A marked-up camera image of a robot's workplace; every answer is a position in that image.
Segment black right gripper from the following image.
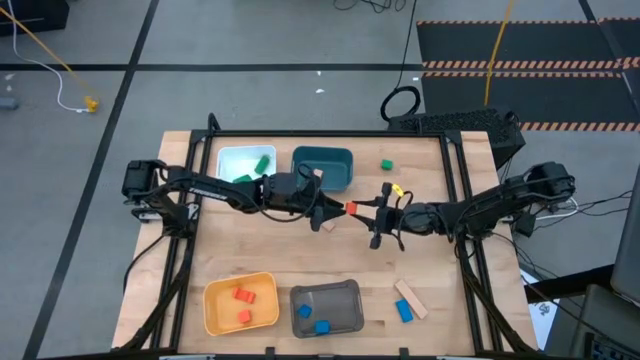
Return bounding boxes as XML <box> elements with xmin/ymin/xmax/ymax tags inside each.
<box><xmin>355</xmin><ymin>181</ymin><xmax>416</xmax><ymax>251</ymax></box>

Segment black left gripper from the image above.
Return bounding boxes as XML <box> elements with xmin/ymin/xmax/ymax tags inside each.
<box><xmin>262</xmin><ymin>171</ymin><xmax>348</xmax><ymax>233</ymax></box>

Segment long natural wood block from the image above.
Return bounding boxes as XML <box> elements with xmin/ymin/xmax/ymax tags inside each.
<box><xmin>394</xmin><ymin>278</ymin><xmax>429</xmax><ymax>321</ymax></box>

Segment translucent grey plastic bin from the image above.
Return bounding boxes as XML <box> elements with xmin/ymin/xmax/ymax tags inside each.
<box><xmin>289</xmin><ymin>278</ymin><xmax>365</xmax><ymax>339</ymax></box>

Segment red rectangular block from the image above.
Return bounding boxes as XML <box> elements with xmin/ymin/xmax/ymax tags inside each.
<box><xmin>231</xmin><ymin>286</ymin><xmax>257</xmax><ymax>305</ymax></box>

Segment yellow plastic bin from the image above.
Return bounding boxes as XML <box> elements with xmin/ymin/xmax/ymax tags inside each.
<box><xmin>202</xmin><ymin>271</ymin><xmax>281</xmax><ymax>337</ymax></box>

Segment teal plastic bin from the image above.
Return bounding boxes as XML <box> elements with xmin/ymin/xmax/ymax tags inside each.
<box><xmin>290</xmin><ymin>145</ymin><xmax>355</xmax><ymax>194</ymax></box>

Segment blue rectangular block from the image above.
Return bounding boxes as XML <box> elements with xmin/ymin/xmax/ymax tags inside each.
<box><xmin>395</xmin><ymin>298</ymin><xmax>415</xmax><ymax>324</ymax></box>

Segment white plastic bin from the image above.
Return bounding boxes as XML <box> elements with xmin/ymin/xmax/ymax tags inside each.
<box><xmin>215</xmin><ymin>144</ymin><xmax>278</xmax><ymax>184</ymax></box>

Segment white paper sheet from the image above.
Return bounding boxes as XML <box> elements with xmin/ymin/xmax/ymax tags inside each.
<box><xmin>519</xmin><ymin>269</ymin><xmax>559</xmax><ymax>351</ymax></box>

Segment black hazard-striped floor mat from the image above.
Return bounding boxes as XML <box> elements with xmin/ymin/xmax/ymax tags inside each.
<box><xmin>416</xmin><ymin>18</ymin><xmax>640</xmax><ymax>134</ymax></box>

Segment dark grey case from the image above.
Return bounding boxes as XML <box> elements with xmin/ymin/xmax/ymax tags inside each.
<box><xmin>544</xmin><ymin>283</ymin><xmax>640</xmax><ymax>360</ymax></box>

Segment black box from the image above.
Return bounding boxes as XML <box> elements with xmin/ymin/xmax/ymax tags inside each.
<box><xmin>0</xmin><ymin>0</ymin><xmax>70</xmax><ymax>37</ymax></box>

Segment black aluminium table frame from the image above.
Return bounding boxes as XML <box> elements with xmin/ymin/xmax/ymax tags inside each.
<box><xmin>117</xmin><ymin>113</ymin><xmax>539</xmax><ymax>360</ymax></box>

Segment black looped floor cable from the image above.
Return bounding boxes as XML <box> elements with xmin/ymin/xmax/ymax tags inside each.
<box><xmin>379</xmin><ymin>0</ymin><xmax>423</xmax><ymax>124</ymax></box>

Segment yellow floor cable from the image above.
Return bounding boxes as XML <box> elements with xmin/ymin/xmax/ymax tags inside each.
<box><xmin>482</xmin><ymin>0</ymin><xmax>516</xmax><ymax>107</ymax></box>

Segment white cable loop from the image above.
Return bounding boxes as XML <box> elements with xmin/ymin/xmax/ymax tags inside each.
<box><xmin>537</xmin><ymin>197</ymin><xmax>580</xmax><ymax>221</ymax></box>

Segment yellow cable with plug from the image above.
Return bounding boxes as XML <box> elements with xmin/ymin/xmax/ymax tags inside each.
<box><xmin>0</xmin><ymin>5</ymin><xmax>100</xmax><ymax>114</ymax></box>

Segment white floor cable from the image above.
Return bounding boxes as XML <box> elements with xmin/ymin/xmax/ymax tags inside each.
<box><xmin>6</xmin><ymin>0</ymin><xmax>89</xmax><ymax>114</ymax></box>

